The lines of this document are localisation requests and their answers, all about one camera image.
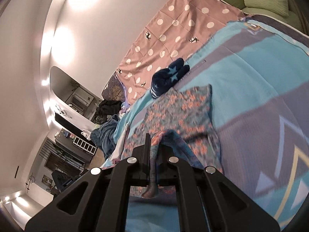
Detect navy star fleece garment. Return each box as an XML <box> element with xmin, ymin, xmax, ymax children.
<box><xmin>150</xmin><ymin>58</ymin><xmax>190</xmax><ymax>99</ymax></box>

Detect dark blue towel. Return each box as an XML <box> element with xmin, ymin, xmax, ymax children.
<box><xmin>90</xmin><ymin>115</ymin><xmax>120</xmax><ymax>159</ymax></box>

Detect white folded garment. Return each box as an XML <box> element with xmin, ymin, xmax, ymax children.
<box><xmin>110</xmin><ymin>124</ymin><xmax>130</xmax><ymax>164</ymax></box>

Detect pink polka dot sheet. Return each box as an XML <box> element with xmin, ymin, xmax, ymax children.
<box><xmin>116</xmin><ymin>0</ymin><xmax>244</xmax><ymax>105</ymax></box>

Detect black clothes pile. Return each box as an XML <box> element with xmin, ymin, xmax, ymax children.
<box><xmin>94</xmin><ymin>100</ymin><xmax>122</xmax><ymax>125</ymax></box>

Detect floral teal shirt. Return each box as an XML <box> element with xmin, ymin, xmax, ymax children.
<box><xmin>122</xmin><ymin>84</ymin><xmax>223</xmax><ymax>199</ymax></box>

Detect white ladder rack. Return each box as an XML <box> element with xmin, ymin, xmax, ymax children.
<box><xmin>73</xmin><ymin>137</ymin><xmax>97</xmax><ymax>156</ymax></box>

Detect blue grey bedspread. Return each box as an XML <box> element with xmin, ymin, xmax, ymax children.
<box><xmin>101</xmin><ymin>14</ymin><xmax>309</xmax><ymax>232</ymax></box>

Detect purple tree print pillow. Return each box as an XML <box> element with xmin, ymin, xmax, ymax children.
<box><xmin>101</xmin><ymin>72</ymin><xmax>126</xmax><ymax>102</ymax></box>

